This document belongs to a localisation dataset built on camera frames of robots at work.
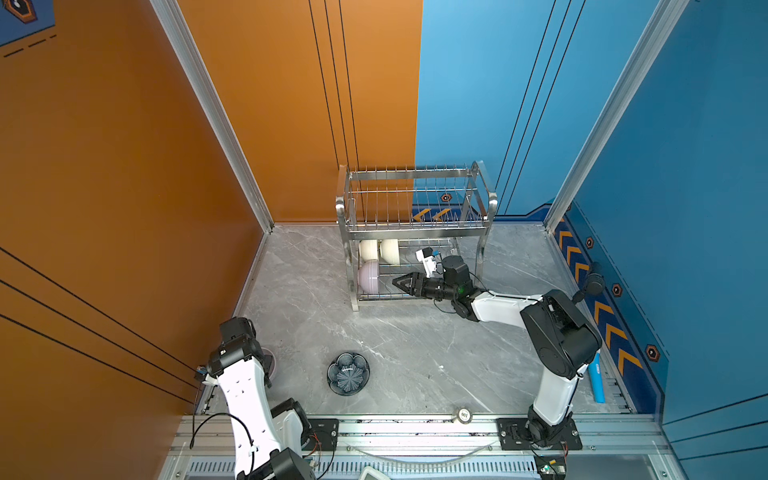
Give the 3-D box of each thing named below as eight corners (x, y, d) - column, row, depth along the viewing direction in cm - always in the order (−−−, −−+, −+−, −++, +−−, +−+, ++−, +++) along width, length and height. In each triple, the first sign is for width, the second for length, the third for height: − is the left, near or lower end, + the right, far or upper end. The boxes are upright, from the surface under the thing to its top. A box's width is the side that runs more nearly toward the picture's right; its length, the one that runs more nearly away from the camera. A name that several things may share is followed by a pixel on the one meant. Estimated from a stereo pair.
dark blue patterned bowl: (328, 396, 81) (325, 391, 77) (333, 359, 88) (330, 352, 84) (369, 396, 81) (367, 391, 77) (371, 359, 88) (369, 352, 84)
